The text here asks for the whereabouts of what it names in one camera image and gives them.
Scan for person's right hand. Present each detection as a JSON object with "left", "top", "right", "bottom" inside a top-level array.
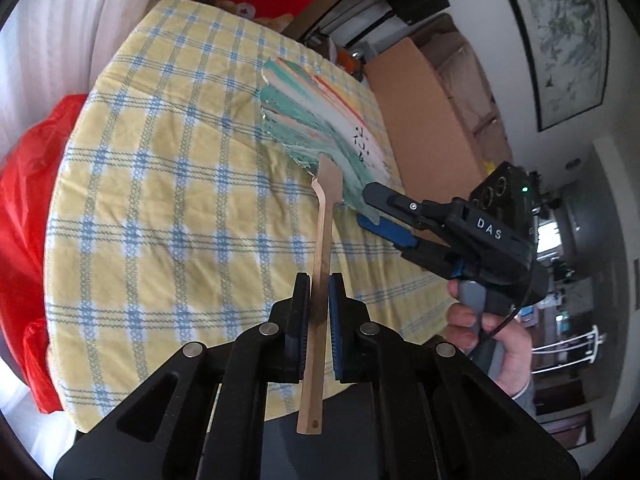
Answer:
[{"left": 444, "top": 278, "right": 534, "bottom": 399}]

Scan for beige sofa cushion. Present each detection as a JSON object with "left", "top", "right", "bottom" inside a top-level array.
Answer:
[
  {"left": 436, "top": 44, "right": 497, "bottom": 134},
  {"left": 474, "top": 118, "right": 513, "bottom": 174}
]

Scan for framed ink painting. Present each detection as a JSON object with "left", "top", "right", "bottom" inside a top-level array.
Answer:
[{"left": 509, "top": 0, "right": 610, "bottom": 131}]

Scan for white curtain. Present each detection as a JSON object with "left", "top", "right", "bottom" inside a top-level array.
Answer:
[{"left": 1, "top": 0, "right": 160, "bottom": 153}]

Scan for striped colourful packaged towels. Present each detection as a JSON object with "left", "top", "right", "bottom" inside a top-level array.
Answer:
[{"left": 258, "top": 58, "right": 393, "bottom": 223}]

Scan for wooden spatula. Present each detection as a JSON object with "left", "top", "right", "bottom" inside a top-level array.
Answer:
[{"left": 296, "top": 154, "right": 343, "bottom": 436}]

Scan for beige sofa cushion left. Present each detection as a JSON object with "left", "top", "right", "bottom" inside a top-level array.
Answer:
[{"left": 436, "top": 44, "right": 497, "bottom": 134}]

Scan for yellow blue checkered cloth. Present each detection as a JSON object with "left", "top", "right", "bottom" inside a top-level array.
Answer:
[{"left": 43, "top": 0, "right": 459, "bottom": 434}]

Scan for beige sofa cushion right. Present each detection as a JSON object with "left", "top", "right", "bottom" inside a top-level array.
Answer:
[{"left": 474, "top": 118, "right": 513, "bottom": 174}]

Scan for red plastic bag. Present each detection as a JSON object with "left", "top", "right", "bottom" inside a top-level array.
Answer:
[{"left": 1, "top": 94, "right": 87, "bottom": 414}]

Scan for open cardboard box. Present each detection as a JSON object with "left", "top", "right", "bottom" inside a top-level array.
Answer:
[{"left": 366, "top": 38, "right": 486, "bottom": 203}]

